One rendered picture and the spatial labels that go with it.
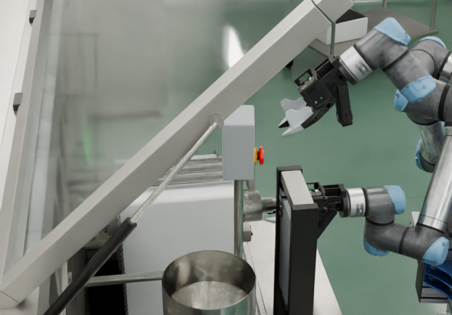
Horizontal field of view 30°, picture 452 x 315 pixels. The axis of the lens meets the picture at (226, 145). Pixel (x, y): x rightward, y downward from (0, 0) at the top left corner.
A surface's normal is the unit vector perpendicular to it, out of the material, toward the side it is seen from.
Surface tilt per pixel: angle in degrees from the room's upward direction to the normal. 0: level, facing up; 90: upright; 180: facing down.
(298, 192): 0
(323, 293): 0
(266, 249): 0
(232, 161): 90
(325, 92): 90
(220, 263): 90
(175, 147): 90
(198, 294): 72
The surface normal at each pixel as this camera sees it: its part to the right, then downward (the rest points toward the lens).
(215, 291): -0.11, 0.20
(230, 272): -0.48, 0.43
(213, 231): 0.14, 0.48
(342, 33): 0.43, 0.44
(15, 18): 0.00, -0.87
